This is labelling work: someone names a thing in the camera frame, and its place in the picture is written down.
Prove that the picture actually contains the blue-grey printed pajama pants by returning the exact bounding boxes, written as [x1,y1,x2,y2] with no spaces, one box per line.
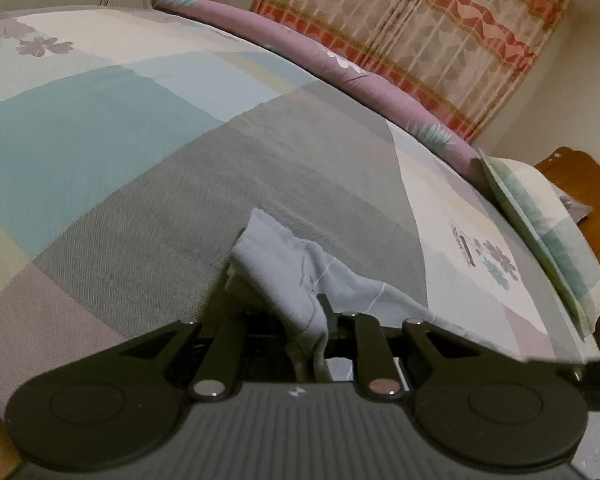
[224,207,600,480]

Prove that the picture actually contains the patchwork pastel bed sheet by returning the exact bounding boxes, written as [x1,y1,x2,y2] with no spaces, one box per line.
[0,8,597,413]

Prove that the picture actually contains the grey floral back pillow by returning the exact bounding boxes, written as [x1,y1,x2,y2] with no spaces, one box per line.
[552,183,593,224]

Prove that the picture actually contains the red beige patterned curtain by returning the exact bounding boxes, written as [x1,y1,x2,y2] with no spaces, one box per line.
[251,0,570,142]

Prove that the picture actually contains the green plaid pillow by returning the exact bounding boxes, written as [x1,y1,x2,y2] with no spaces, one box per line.
[481,154,600,338]

